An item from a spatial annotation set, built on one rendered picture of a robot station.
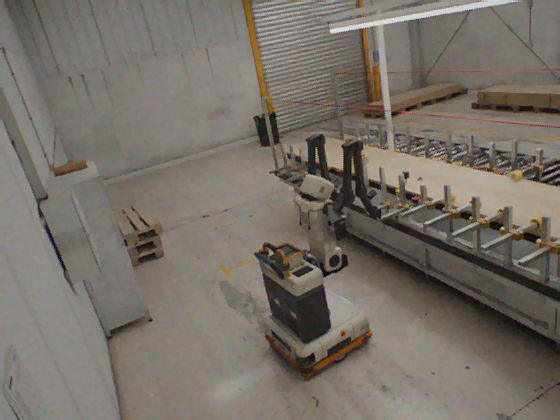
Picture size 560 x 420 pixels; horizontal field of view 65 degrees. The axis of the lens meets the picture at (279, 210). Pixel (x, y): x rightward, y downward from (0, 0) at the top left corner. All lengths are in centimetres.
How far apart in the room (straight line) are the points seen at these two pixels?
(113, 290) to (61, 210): 144
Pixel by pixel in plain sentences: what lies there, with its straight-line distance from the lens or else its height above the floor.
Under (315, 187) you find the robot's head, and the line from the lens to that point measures 315.
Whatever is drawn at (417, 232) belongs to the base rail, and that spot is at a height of 69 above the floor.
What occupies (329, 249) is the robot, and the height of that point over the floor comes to 84.
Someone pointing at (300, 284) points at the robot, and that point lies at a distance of 307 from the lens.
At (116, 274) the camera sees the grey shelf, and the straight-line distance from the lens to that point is 444.
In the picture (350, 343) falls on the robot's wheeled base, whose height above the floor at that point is 12.
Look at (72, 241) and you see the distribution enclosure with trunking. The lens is 334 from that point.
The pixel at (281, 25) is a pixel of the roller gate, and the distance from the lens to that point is 1163.
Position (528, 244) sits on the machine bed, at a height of 78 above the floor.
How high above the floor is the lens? 238
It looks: 22 degrees down
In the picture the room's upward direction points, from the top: 12 degrees counter-clockwise
